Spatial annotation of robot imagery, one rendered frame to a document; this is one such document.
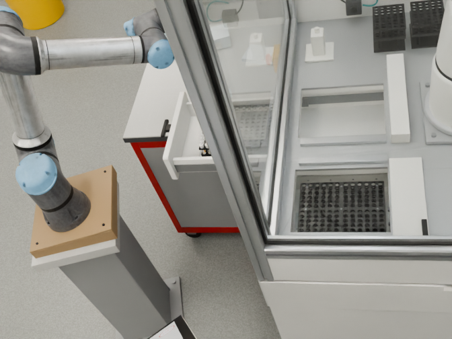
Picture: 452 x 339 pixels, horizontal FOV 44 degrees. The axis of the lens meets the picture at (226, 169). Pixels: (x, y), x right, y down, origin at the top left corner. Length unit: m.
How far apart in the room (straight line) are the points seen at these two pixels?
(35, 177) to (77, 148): 1.59
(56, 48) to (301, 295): 0.87
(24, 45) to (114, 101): 1.99
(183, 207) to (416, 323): 1.18
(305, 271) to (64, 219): 0.81
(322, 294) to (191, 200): 1.05
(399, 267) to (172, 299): 1.40
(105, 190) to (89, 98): 1.74
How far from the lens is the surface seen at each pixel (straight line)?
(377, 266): 1.26
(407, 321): 1.53
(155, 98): 2.14
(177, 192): 2.28
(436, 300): 1.41
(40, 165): 1.71
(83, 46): 1.50
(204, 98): 0.87
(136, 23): 1.65
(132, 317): 2.28
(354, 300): 1.41
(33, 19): 4.32
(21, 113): 1.71
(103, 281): 2.03
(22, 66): 1.48
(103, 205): 1.81
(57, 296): 2.74
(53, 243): 1.82
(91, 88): 3.60
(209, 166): 1.70
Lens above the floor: 2.13
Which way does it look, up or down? 49 degrees down
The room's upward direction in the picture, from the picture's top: 20 degrees counter-clockwise
